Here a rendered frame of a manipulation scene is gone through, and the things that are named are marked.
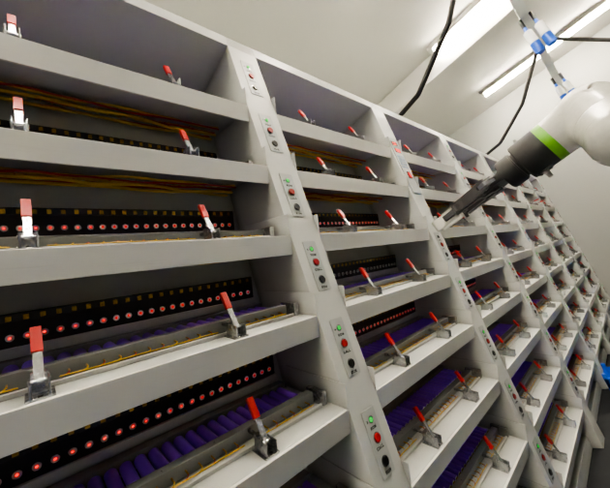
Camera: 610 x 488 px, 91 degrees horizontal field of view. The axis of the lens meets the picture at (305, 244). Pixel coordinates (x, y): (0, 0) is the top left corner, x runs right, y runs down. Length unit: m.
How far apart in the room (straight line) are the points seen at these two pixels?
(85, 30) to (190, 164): 0.45
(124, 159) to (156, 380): 0.38
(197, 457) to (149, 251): 0.33
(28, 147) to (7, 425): 0.37
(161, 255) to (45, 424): 0.25
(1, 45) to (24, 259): 0.37
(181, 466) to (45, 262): 0.35
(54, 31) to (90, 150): 0.44
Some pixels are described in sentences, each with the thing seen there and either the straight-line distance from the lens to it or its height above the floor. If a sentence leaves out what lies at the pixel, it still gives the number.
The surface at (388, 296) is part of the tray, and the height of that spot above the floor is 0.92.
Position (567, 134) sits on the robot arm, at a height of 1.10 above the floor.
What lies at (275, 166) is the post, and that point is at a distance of 0.79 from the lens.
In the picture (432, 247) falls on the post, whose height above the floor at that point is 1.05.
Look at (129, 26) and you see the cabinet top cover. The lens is 0.99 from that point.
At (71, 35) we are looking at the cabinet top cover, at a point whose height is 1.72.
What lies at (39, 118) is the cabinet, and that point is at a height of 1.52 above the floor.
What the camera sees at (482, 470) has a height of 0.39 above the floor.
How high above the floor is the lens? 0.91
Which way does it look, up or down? 15 degrees up
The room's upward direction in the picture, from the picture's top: 19 degrees counter-clockwise
